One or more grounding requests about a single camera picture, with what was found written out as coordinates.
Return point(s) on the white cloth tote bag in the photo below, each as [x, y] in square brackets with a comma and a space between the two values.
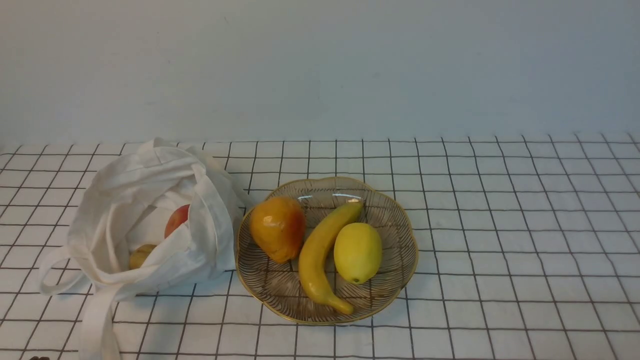
[127, 205]

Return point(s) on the brown yellow potato fruit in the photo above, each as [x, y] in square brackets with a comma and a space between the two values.
[139, 256]

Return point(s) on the glass bowl with gold rim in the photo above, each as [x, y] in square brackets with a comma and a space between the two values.
[278, 286]

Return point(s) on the yellow banana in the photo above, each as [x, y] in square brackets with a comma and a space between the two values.
[314, 253]

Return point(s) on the yellow lemon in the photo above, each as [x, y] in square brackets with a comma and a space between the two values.
[358, 252]

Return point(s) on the red apple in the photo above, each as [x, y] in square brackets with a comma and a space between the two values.
[177, 218]

